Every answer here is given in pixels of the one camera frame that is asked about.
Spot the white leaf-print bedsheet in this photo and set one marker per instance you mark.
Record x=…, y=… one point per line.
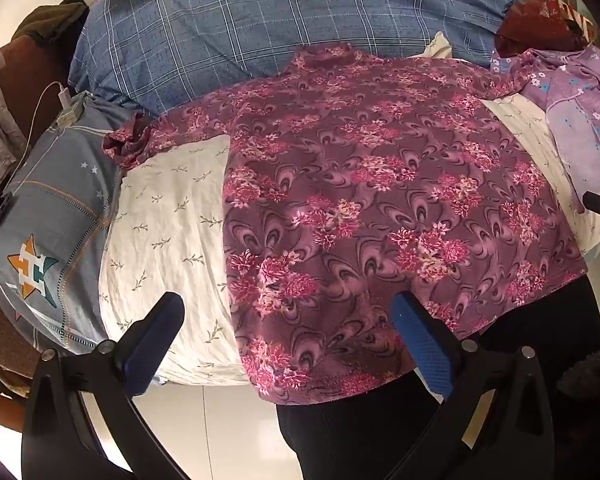
x=165, y=240

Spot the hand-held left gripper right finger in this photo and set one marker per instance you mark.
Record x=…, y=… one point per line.
x=421, y=346

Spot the dark red cloth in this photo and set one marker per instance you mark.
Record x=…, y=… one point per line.
x=540, y=25

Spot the dark fuzzy slipper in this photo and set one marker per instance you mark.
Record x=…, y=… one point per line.
x=592, y=380

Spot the lilac floral garment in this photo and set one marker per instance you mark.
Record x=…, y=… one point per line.
x=575, y=110

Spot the person's black pants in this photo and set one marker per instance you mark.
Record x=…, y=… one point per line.
x=430, y=425

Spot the olive green cloth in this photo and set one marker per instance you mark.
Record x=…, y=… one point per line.
x=50, y=17

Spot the grey-blue star-print pillow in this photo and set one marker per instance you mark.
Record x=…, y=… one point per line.
x=50, y=220

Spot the maroon floral shirt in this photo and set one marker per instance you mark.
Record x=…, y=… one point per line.
x=360, y=210

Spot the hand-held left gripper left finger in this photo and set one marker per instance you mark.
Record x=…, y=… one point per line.
x=149, y=342

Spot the blue plaid quilt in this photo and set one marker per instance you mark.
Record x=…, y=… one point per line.
x=280, y=25

